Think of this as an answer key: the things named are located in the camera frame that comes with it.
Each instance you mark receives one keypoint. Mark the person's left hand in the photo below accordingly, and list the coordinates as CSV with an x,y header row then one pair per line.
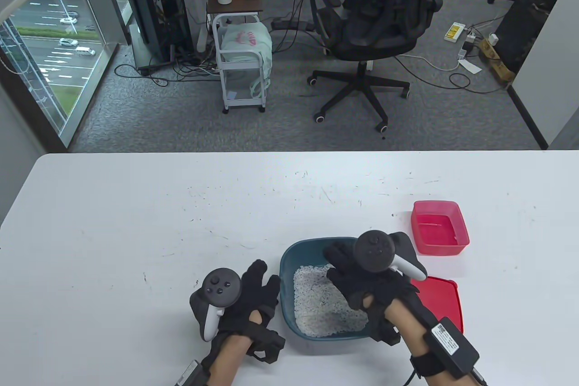
x,y
253,295

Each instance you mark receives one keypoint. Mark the person's right hand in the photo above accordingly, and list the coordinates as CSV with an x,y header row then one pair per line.
x,y
362,282

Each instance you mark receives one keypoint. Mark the black white hand controller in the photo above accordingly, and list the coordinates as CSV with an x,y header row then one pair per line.
x,y
375,252
221,286

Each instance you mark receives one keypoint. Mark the white rice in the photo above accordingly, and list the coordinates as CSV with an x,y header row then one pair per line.
x,y
316,309

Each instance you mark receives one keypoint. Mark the teal plastic basin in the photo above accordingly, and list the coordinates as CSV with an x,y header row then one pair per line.
x,y
294,254

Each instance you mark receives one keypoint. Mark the red container lid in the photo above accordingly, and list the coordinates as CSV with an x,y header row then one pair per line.
x,y
441,300

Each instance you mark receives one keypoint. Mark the red plastic container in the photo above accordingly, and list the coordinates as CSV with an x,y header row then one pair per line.
x,y
438,232

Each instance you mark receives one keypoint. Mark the person's left forearm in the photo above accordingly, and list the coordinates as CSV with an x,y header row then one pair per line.
x,y
226,359

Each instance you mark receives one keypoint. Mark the black mesh office chair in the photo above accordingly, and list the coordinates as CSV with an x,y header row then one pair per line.
x,y
375,42

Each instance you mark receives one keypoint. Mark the white paper sheet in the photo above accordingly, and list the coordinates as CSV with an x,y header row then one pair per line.
x,y
469,66

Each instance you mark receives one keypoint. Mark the brown cardboard piece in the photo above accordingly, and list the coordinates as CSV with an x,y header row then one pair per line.
x,y
497,67

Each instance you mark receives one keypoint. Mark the white plastic bag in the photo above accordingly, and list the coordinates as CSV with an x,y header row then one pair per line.
x,y
246,40

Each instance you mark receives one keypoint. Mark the white power strip with plugs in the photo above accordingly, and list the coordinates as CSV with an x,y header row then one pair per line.
x,y
467,47

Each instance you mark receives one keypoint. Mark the white cart with brown top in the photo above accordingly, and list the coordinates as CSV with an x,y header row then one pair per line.
x,y
235,8

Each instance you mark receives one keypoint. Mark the black leaning panel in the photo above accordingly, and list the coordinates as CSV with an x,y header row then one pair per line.
x,y
520,37

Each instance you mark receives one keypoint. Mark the black computer tower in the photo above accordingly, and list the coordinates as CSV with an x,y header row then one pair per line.
x,y
158,19

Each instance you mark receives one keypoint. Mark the white desk leg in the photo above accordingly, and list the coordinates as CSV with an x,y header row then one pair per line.
x,y
196,6

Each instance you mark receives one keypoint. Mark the glass window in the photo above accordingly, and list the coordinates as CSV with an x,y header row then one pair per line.
x,y
54,42

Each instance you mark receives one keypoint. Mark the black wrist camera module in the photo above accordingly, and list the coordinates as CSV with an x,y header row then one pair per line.
x,y
452,345
190,374

